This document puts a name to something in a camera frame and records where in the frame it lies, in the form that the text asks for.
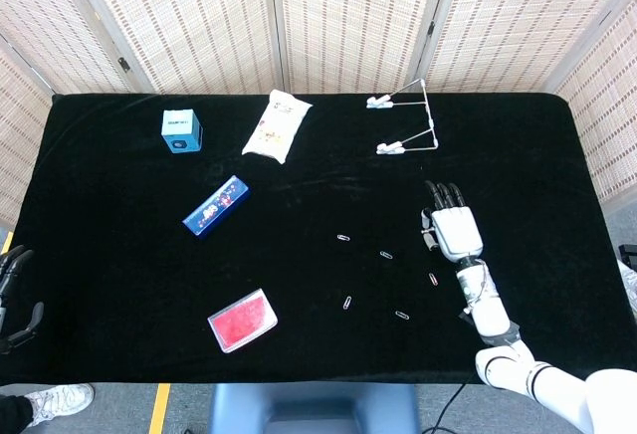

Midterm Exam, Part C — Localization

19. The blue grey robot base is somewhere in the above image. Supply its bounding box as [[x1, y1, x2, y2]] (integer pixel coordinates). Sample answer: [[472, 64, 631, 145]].
[[206, 382, 422, 434]]

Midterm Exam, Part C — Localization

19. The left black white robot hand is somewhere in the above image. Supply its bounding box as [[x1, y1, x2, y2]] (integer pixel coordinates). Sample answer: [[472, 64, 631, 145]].
[[0, 244, 46, 356]]

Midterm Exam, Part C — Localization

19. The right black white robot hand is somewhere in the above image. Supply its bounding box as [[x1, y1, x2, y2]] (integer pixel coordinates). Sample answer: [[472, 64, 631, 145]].
[[420, 180, 487, 263]]

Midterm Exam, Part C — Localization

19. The clear case with red card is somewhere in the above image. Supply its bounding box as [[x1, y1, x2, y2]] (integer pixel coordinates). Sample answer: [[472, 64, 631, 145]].
[[206, 288, 280, 354]]

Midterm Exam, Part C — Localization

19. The light blue speaker cube box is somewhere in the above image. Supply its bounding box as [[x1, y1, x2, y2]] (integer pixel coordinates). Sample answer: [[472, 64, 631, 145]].
[[160, 108, 204, 155]]

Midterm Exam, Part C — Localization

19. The long dark blue printed box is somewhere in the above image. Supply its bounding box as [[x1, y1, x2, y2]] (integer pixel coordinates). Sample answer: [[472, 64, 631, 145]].
[[181, 174, 251, 241]]

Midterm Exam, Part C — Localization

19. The white sneaker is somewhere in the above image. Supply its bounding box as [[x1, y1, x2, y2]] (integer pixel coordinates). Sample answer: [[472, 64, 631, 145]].
[[24, 382, 96, 428], [616, 259, 637, 317]]

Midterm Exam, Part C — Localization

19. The bamboo folding screen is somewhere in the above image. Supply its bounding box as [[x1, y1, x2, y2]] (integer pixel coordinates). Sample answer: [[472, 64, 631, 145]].
[[0, 0, 637, 229]]

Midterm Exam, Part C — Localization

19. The black cable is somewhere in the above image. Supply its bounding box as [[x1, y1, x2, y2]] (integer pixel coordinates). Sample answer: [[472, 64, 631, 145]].
[[426, 372, 477, 434]]

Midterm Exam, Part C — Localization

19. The white plastic packet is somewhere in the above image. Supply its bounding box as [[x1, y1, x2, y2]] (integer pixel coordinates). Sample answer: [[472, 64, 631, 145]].
[[241, 89, 314, 165]]

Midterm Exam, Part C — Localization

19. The black velvet tablecloth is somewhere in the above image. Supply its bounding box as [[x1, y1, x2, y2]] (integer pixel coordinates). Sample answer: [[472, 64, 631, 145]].
[[0, 91, 629, 388]]

